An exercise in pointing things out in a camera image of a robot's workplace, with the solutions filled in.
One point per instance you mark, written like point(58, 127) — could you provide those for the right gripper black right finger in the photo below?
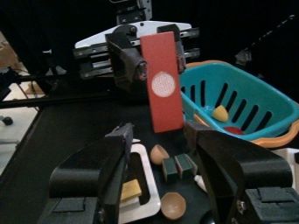
point(240, 169)

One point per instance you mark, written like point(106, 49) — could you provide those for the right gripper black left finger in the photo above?
point(83, 175)

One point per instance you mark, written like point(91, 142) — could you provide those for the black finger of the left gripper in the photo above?
point(179, 46)
point(126, 67)

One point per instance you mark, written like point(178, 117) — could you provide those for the red toy salmon slice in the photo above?
point(162, 58)

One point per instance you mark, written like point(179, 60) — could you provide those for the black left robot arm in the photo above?
point(130, 11)

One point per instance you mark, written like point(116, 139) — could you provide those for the small white toy piece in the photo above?
point(200, 183)

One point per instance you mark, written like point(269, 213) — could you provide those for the yellow toy egg block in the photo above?
point(130, 189)

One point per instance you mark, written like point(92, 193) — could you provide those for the red toy food piece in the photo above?
point(234, 130)

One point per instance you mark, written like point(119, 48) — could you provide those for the green wrapped toy sushi roll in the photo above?
point(170, 170)
point(184, 166)

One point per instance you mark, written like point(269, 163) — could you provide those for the white rectangular tray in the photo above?
point(150, 186)

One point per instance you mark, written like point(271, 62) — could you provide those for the yellow toy food piece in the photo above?
point(220, 113)

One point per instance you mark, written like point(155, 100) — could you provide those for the brown toy eggshell half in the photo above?
point(172, 205)
point(158, 154)

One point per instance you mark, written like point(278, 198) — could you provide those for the cardboard box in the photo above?
point(7, 54)

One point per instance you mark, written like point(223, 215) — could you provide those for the teal basket with orange rim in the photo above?
point(265, 96)

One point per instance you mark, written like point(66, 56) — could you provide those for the black chair caster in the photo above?
point(7, 120)

